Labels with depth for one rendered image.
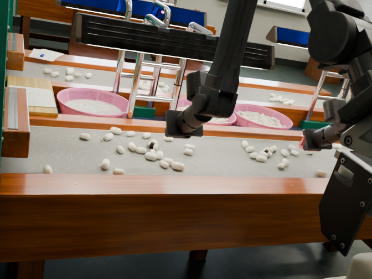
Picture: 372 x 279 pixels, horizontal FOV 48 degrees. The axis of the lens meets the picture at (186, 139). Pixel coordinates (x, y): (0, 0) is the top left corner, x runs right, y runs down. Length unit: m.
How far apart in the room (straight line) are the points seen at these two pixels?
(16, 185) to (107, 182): 0.21
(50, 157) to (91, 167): 0.11
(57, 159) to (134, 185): 0.24
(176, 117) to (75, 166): 0.30
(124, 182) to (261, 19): 6.30
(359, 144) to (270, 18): 6.71
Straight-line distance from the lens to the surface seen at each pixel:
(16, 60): 1.68
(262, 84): 2.39
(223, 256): 2.18
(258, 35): 7.25
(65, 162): 1.16
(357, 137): 0.62
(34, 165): 1.13
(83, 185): 1.02
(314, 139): 1.37
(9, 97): 1.21
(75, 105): 1.58
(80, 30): 1.14
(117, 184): 1.04
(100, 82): 1.85
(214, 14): 6.81
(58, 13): 3.88
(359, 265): 0.82
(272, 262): 2.27
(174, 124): 1.06
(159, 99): 1.45
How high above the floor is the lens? 1.30
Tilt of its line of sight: 23 degrees down
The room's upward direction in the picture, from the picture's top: 14 degrees clockwise
